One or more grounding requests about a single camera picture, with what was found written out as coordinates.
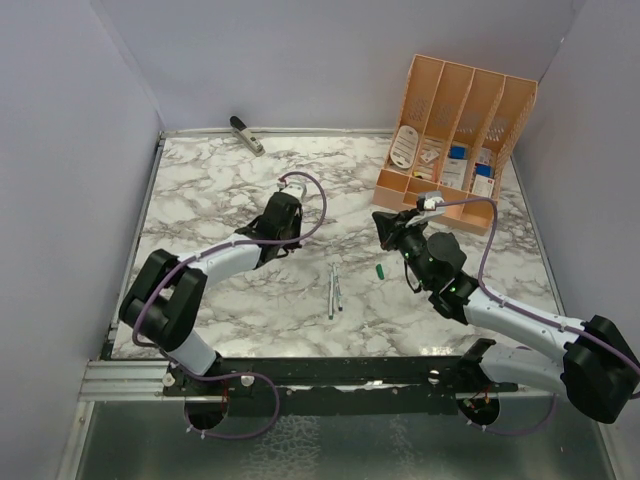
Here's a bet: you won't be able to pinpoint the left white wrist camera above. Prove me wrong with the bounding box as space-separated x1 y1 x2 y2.
278 181 307 202

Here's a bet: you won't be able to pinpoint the blue white box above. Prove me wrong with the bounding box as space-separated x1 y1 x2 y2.
441 145 469 184

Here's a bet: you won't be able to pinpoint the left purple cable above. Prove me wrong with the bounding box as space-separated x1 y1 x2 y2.
130 171 328 441

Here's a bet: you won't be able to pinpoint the blue-end white marker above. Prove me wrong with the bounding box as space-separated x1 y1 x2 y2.
332 264 343 312

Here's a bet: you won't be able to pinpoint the grey black stapler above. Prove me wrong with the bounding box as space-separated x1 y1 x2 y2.
229 116 264 157

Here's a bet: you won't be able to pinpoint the aluminium frame rail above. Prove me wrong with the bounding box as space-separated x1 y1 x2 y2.
79 360 168 402

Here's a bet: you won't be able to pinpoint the white oval perforated plate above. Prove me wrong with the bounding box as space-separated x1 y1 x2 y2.
389 125 419 170

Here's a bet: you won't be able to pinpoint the peach desk organizer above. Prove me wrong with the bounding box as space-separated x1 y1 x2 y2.
373 55 538 235

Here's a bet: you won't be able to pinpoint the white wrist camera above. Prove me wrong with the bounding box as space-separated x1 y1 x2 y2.
416 191 446 221
278 181 307 202

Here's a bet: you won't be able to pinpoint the green-end white marker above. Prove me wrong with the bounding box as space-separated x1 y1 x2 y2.
328 266 335 320

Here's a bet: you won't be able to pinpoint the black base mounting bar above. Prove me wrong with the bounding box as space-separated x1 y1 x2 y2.
163 339 517 417

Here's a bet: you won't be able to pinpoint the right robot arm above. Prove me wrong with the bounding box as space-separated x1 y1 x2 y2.
372 209 639 424

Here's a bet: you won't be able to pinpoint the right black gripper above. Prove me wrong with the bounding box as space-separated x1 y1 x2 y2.
373 208 432 289

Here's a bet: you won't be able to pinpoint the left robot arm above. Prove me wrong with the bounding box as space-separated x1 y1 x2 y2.
138 187 304 395

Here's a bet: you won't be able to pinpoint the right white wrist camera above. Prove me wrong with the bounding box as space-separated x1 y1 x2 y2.
416 191 446 221

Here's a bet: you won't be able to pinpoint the red white box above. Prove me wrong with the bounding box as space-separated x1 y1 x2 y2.
471 163 495 197

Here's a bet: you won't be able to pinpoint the white paper cards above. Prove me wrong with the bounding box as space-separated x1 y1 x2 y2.
416 138 443 174

